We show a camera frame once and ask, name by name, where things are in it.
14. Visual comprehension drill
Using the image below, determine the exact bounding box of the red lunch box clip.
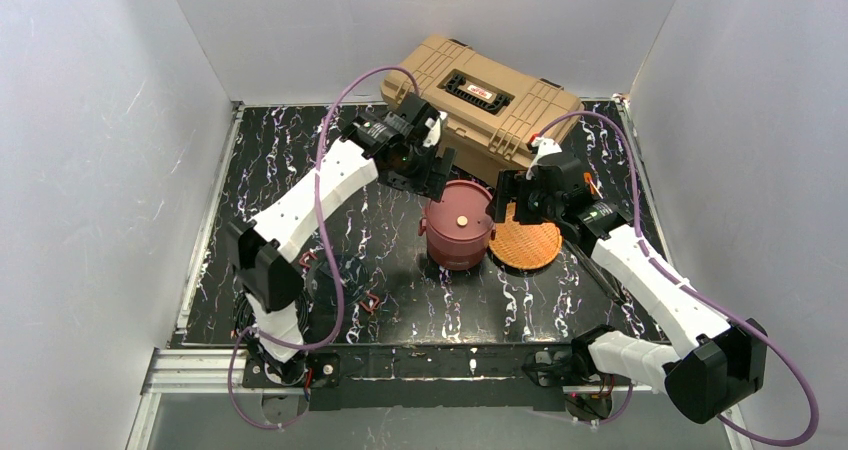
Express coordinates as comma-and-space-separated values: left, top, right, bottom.
359, 292, 382, 315

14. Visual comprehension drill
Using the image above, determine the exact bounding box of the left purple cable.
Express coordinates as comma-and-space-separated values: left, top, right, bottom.
227, 65, 422, 433

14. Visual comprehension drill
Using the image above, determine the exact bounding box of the purple cable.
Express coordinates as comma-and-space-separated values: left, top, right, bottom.
533, 110, 821, 448
227, 65, 422, 433

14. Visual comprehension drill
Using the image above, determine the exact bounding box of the dark transparent round lid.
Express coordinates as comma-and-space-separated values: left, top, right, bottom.
305, 254, 370, 310

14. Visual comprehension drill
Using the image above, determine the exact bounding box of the red steel lunch bowl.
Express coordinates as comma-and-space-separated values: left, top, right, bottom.
418, 214, 495, 270

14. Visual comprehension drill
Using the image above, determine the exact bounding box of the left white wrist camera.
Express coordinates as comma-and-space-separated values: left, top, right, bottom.
422, 111, 448, 148

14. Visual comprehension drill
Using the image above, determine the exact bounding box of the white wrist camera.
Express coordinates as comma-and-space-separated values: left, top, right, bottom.
422, 111, 448, 148
525, 134, 562, 180

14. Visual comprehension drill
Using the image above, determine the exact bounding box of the orange green screwdriver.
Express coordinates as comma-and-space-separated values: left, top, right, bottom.
583, 172, 602, 199

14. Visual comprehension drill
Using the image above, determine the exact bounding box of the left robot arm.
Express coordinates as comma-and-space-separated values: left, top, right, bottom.
226, 93, 456, 364

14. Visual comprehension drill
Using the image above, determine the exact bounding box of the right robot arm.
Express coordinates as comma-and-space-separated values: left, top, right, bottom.
487, 153, 767, 424

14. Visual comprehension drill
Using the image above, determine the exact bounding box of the coiled black cable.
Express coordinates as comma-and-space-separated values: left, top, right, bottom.
231, 287, 313, 342

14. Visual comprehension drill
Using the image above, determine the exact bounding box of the tan plastic toolbox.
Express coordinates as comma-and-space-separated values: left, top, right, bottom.
400, 35, 584, 186

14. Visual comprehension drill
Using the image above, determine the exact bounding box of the red round lid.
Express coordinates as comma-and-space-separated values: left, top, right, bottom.
419, 180, 494, 243

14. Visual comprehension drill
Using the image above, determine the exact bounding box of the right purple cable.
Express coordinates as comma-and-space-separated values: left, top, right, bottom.
533, 110, 821, 448

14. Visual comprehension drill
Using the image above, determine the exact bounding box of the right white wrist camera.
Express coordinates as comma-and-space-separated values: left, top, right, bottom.
525, 134, 562, 180

